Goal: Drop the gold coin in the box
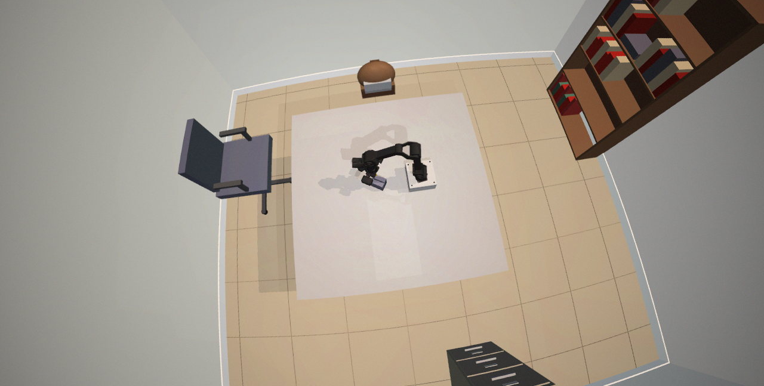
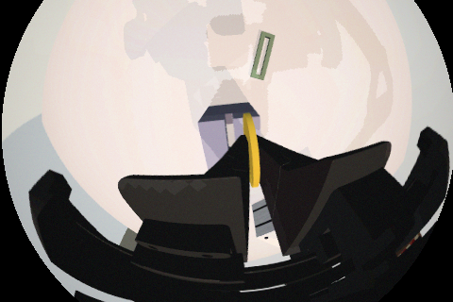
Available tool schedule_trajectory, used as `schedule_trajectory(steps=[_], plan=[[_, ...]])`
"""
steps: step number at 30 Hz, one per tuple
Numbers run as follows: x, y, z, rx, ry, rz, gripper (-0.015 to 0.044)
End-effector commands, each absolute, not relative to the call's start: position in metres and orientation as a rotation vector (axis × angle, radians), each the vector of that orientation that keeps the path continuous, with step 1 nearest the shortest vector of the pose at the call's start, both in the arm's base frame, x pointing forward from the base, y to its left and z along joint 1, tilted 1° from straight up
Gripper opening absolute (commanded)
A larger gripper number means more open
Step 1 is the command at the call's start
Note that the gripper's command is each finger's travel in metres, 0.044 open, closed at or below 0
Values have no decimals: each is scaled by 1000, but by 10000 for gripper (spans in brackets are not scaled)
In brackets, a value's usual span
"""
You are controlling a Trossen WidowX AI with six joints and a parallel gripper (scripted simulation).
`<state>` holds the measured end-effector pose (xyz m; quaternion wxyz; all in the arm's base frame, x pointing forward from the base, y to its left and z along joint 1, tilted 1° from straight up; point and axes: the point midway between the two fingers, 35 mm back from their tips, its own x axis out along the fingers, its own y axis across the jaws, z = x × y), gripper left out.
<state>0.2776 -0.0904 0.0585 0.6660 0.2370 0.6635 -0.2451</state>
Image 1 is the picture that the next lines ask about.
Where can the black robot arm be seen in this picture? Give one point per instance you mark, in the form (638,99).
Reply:
(371,158)

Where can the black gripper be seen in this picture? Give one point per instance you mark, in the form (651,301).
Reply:
(371,173)

